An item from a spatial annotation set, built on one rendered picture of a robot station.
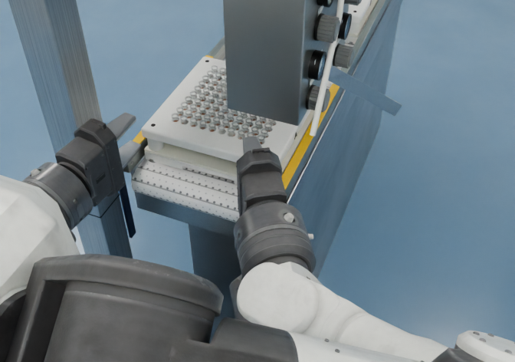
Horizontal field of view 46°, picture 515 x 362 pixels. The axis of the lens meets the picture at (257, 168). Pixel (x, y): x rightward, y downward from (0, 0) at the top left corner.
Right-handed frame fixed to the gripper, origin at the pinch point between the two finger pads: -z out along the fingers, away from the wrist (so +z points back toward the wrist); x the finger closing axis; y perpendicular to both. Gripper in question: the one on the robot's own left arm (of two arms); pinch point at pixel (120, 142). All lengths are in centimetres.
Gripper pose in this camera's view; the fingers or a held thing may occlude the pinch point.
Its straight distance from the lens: 89.3
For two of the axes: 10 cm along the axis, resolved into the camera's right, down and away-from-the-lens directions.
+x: 0.0, 7.3, 6.8
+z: -5.0, 5.9, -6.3
